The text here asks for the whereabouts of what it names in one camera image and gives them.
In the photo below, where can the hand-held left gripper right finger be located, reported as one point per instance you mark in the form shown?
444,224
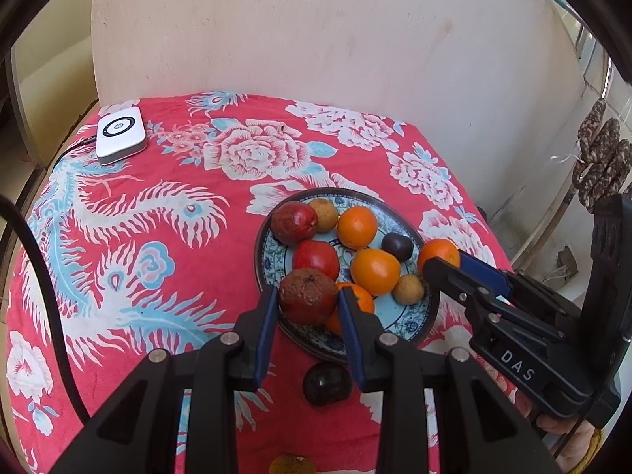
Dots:
353,340

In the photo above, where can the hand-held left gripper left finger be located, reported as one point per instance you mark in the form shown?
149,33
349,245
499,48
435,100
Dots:
261,335

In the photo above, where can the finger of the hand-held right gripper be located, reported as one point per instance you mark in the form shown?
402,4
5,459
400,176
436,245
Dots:
454,281
481,269

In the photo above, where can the small brown pear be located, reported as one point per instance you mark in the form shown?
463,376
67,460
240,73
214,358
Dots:
409,289

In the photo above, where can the blue patterned ceramic plate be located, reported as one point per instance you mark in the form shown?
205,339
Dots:
395,315

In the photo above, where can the dark purple plum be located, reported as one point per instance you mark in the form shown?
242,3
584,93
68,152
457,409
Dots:
326,385
397,248

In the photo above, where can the shrivelled red apple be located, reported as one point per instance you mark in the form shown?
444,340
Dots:
308,296

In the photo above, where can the large orange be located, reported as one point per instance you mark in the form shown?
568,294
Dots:
375,269

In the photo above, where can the fresh red apple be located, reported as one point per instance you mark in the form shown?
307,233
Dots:
316,259

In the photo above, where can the large dark red wrinkled apple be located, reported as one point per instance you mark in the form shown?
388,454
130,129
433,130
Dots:
294,222

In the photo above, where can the person's right hand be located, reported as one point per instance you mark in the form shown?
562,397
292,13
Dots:
568,439

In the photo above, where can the red floral tablecloth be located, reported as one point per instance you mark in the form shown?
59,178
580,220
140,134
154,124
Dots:
148,217

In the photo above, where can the white square electronic device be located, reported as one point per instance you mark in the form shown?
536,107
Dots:
121,133

